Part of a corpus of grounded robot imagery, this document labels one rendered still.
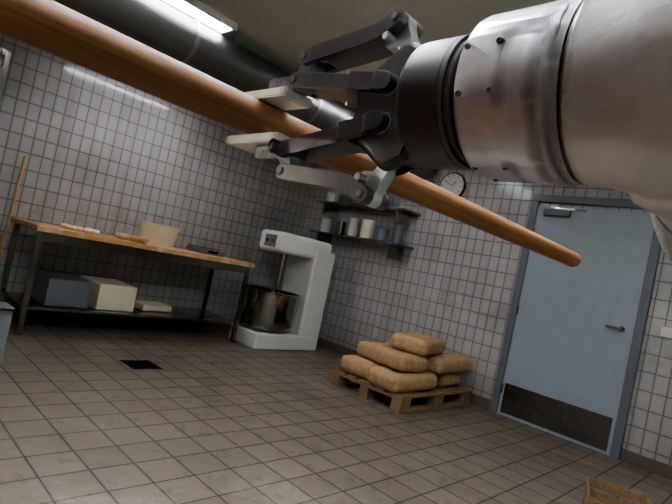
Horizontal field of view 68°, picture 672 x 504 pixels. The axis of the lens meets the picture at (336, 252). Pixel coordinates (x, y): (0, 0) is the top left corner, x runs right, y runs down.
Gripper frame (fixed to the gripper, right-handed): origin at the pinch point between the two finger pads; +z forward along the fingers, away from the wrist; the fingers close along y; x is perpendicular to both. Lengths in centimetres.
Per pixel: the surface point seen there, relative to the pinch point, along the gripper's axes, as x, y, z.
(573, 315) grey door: 451, 12, 117
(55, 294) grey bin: 127, 84, 428
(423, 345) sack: 353, 64, 202
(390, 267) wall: 453, 0, 331
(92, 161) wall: 157, -42, 497
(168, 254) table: 215, 33, 417
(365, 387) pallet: 323, 110, 232
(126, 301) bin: 189, 84, 428
